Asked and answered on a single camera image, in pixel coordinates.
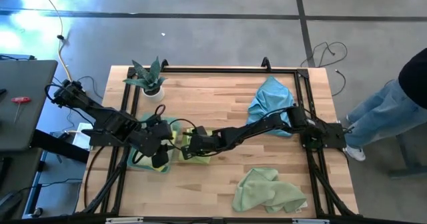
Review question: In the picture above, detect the yellow extension cable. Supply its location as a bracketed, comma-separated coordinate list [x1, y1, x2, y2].
[33, 0, 73, 82]

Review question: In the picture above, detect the green succulent plant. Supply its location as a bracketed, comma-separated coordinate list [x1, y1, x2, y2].
[122, 56, 167, 93]

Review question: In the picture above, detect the black table brace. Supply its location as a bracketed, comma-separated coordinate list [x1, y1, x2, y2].
[31, 129, 90, 163]

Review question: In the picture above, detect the white plant pot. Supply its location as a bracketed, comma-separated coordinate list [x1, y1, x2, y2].
[141, 85, 165, 103]

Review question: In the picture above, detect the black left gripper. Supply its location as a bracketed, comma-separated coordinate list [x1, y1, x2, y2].
[133, 119, 174, 169]

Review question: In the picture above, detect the person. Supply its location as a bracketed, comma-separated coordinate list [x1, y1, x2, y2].
[345, 47, 427, 162]

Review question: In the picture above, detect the grey metal cart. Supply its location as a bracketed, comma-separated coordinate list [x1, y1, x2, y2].
[388, 130, 427, 180]

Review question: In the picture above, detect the black floor cable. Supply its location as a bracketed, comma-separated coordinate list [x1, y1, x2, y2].
[300, 41, 348, 68]
[334, 69, 347, 97]

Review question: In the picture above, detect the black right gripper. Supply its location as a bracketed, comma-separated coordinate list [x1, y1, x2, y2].
[179, 125, 223, 161]

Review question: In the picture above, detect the blue microfiber towel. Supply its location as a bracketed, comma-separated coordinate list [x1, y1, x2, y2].
[246, 75, 296, 137]

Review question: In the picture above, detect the lime green microfiber towel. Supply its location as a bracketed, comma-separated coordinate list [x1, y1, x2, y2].
[178, 127, 214, 165]

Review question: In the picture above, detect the grey side table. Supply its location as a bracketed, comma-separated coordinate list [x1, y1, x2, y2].
[0, 59, 59, 151]

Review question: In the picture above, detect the red-handled tool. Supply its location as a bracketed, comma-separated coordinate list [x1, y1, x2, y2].
[10, 96, 33, 125]

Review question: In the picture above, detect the black metal table frame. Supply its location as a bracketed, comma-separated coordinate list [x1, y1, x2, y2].
[75, 57, 360, 223]

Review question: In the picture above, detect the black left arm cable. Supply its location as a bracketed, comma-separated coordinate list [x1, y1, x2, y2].
[153, 103, 167, 119]

